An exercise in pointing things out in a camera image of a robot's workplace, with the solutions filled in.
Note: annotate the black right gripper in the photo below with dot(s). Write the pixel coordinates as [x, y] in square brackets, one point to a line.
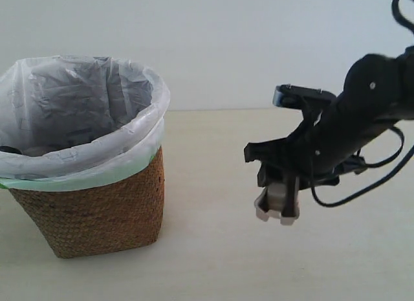
[322, 147]

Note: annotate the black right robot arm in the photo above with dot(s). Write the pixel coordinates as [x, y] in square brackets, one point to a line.
[377, 94]

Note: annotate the grey pulp cardboard tray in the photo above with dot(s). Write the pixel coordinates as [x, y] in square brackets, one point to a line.
[270, 202]

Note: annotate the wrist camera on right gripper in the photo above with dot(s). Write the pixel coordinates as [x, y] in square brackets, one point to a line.
[296, 97]

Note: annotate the clear bottle red label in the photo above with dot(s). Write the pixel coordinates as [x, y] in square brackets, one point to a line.
[8, 149]

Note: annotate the woven wicker waste basket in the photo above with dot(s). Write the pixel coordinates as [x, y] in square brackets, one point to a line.
[112, 218]

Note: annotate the white green plastic bin liner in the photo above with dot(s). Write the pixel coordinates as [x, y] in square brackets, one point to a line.
[79, 121]

